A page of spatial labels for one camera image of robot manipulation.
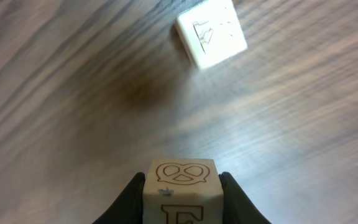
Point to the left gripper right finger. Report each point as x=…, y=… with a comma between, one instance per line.
x=238, y=208

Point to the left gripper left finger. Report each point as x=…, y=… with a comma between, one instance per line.
x=128, y=207

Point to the white block row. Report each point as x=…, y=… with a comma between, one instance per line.
x=179, y=191
x=211, y=32

